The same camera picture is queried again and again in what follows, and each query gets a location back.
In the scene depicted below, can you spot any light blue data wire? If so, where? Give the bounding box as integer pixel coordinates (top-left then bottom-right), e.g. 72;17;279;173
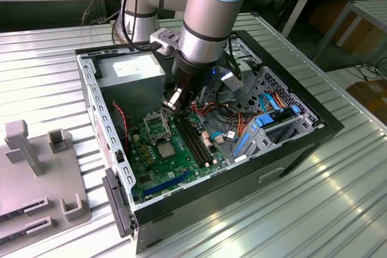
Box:
258;92;287;117

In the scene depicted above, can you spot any thin metal locking lever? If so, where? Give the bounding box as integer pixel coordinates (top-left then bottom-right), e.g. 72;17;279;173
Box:
160;107;173;143

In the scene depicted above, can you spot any blue plastic rail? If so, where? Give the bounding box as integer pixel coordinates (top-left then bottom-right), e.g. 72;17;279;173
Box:
232;132;253;159

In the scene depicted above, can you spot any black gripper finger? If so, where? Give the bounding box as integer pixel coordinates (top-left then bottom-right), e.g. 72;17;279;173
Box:
163;88;187;117
186;91;202;114

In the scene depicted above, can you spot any silver socket cover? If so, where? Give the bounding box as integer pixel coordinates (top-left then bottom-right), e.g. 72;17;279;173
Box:
141;111;171;143

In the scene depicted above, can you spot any perforated grey metal disk bay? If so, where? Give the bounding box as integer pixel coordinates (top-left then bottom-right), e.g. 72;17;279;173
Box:
231;65;328;164

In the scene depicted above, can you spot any plain grey metal disk bay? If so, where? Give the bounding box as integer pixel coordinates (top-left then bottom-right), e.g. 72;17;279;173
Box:
193;36;264;105

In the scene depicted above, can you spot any blue disk carrier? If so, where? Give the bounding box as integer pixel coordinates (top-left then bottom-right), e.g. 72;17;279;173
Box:
253;105;301;129

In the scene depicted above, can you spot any red black fan wire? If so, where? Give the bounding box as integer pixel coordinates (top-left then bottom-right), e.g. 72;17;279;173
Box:
111;102;131;134

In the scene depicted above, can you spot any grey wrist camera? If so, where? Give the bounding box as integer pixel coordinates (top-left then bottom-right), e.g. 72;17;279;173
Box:
149;27;182;58

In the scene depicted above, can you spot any grey parts rack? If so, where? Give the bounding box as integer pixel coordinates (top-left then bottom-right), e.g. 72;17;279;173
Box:
0;120;93;253

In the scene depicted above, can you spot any white metal frame table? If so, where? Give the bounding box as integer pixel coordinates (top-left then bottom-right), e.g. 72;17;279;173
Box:
313;0;387;63

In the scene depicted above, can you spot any grey power supply unit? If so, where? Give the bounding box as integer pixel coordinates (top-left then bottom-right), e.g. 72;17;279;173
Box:
96;51;167;126

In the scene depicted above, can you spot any silver CPU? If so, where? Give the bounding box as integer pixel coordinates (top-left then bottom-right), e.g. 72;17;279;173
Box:
157;142;177;160

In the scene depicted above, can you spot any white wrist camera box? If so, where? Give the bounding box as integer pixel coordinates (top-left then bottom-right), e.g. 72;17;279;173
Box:
220;69;245;91

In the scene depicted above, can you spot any brown cardboard box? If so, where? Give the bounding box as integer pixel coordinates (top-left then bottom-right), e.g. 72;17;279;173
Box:
345;79;387;123
308;0;383;56

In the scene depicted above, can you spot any CPU socket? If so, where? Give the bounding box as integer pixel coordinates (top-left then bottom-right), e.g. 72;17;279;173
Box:
153;139;180;163

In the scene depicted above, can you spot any small white wire plug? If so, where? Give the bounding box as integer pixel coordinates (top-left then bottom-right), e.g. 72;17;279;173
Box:
211;132;227;146

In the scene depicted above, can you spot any black PC case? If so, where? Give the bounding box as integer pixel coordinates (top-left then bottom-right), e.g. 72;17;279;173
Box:
74;30;345;255

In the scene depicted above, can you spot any black RAM slot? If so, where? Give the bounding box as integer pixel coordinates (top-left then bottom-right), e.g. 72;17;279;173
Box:
187;115;215;163
175;118;204;169
179;118;207;167
183;116;211;164

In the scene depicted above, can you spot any green motherboard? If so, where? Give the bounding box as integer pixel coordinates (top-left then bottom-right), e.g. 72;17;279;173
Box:
126;109;230;206

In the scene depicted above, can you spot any blue expansion slot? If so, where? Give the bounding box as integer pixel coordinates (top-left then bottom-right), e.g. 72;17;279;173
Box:
141;170;192;198

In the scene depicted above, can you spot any orange red wire bundle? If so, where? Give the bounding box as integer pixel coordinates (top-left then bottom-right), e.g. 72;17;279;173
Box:
190;88;261;138

